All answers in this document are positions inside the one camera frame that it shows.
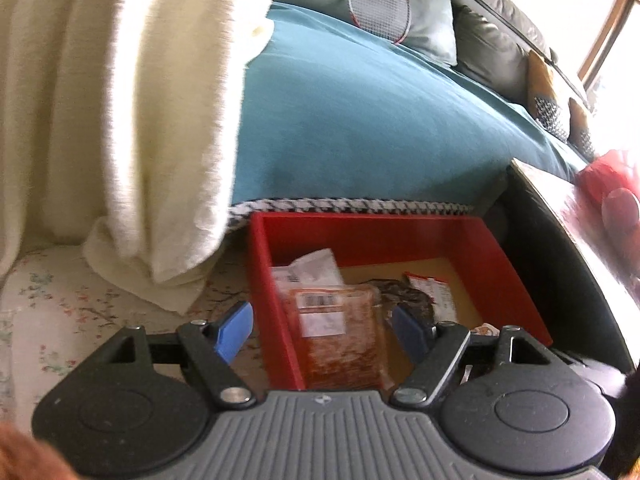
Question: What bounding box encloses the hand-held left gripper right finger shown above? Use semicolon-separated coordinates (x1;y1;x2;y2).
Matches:
390;305;547;407

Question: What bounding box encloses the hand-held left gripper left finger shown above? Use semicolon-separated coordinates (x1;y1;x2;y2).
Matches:
105;301;256;407

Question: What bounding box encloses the white red snack packet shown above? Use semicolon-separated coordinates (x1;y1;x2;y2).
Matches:
404;271;459;324

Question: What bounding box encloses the orange clear snack packet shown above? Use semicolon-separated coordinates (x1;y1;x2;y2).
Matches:
279;282;389;391

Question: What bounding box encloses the red cardboard box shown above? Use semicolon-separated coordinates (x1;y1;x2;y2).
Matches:
247;211;554;392

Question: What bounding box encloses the long silver white snack packet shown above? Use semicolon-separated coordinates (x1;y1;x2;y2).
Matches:
271;248;344;287

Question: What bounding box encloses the person's left hand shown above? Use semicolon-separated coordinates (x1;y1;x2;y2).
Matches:
0;421;75;480

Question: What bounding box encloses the dark coffee table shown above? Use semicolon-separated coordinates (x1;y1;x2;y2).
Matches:
501;157;640;377

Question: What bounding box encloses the floral cloth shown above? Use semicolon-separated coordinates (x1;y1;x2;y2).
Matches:
0;245;257;428

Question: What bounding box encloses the red plastic bag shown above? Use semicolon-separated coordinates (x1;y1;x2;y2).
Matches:
574;149;640;281

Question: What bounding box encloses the blue sofa blanket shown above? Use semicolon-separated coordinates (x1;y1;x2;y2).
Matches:
227;2;592;233

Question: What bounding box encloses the white towel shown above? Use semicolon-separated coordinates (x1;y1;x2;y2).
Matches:
0;0;287;317

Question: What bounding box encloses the yellow patterned pillow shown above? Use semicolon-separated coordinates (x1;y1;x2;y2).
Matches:
526;50;572;142
567;97;597;162

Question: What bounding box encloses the grey leather sofa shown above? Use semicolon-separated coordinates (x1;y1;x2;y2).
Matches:
451;0;592;111

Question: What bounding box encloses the grey green cushion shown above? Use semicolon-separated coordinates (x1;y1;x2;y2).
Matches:
272;0;459;68

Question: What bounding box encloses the red badminton racket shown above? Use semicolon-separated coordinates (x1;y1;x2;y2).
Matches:
347;0;412;45

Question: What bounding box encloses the window frame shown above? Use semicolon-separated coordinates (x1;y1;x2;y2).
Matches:
576;0;640;97

